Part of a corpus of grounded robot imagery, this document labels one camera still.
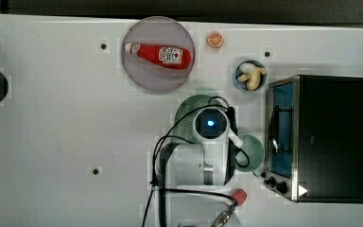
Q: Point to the red strawberry toy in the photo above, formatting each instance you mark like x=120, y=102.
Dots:
x=239, y=195

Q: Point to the light green cup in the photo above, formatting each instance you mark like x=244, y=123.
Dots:
x=251, y=155

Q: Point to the red ketchup bottle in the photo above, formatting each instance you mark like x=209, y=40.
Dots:
x=166, y=56

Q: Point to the blue bowl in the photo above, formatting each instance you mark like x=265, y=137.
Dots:
x=238, y=73

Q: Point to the black and silver toaster oven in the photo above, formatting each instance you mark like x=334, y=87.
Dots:
x=314, y=139

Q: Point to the orange slice toy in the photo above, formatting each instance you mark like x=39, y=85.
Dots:
x=215, y=39

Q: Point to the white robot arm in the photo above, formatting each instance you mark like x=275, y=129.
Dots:
x=207, y=159

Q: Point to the peeled banana toy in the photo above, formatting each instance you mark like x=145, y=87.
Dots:
x=251, y=75

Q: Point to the green oval plastic strainer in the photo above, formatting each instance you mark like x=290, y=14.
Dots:
x=184, y=116

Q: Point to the grey round plate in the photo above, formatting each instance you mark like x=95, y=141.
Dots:
x=151, y=77

